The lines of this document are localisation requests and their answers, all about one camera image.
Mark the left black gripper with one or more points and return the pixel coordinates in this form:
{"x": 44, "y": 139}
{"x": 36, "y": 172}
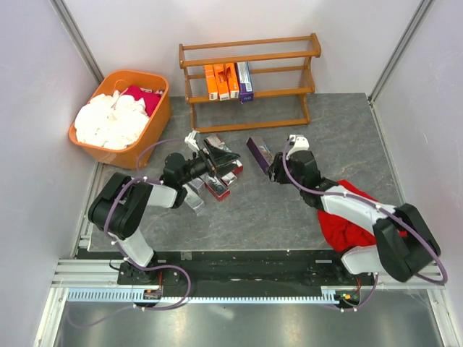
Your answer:
{"x": 219, "y": 156}

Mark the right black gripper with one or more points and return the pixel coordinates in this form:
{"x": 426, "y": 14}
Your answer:
{"x": 273, "y": 170}

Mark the red silver R&O box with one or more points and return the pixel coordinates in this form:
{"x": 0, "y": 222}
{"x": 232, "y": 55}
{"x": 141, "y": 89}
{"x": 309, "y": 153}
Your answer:
{"x": 229, "y": 179}
{"x": 216, "y": 187}
{"x": 217, "y": 141}

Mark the purple white R.O toothpaste box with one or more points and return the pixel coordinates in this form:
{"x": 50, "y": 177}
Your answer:
{"x": 261, "y": 153}

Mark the orange Curaprox toothpaste box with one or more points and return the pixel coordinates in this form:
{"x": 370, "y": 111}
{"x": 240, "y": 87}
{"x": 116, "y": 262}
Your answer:
{"x": 211, "y": 82}

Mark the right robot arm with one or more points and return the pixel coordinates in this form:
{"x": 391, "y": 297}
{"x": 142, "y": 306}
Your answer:
{"x": 404, "y": 243}

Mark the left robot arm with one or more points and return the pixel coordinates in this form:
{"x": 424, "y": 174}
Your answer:
{"x": 120, "y": 206}

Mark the wooden two-tier shelf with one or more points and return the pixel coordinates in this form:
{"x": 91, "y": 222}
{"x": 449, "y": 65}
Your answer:
{"x": 279, "y": 67}

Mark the silver toothpaste box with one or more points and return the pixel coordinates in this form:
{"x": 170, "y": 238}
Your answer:
{"x": 197, "y": 185}
{"x": 194, "y": 202}

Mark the red cloth on table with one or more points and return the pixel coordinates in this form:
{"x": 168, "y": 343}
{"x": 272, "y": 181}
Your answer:
{"x": 340, "y": 233}

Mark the magenta cloth in bin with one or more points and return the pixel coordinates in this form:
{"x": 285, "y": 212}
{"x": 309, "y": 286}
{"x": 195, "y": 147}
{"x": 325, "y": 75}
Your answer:
{"x": 150, "y": 98}

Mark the orange plastic bin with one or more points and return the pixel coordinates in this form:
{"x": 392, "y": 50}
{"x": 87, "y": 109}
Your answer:
{"x": 137, "y": 154}

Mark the white crumpled cloths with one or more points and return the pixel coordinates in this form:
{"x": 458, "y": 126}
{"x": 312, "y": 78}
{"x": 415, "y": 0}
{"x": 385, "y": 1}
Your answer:
{"x": 112, "y": 121}

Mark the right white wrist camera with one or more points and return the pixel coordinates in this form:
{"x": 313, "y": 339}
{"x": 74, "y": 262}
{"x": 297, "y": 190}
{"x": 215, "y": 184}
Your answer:
{"x": 298, "y": 142}

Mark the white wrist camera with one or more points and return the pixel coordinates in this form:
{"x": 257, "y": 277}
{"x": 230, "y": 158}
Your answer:
{"x": 298, "y": 142}
{"x": 193, "y": 139}

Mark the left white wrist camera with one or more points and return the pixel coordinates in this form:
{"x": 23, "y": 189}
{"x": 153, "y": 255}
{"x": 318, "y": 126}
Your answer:
{"x": 193, "y": 139}

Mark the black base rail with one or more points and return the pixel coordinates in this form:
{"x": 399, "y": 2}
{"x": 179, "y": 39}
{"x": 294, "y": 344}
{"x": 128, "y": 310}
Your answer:
{"x": 307, "y": 267}

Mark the slotted cable duct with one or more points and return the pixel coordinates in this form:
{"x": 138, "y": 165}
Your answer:
{"x": 141, "y": 296}

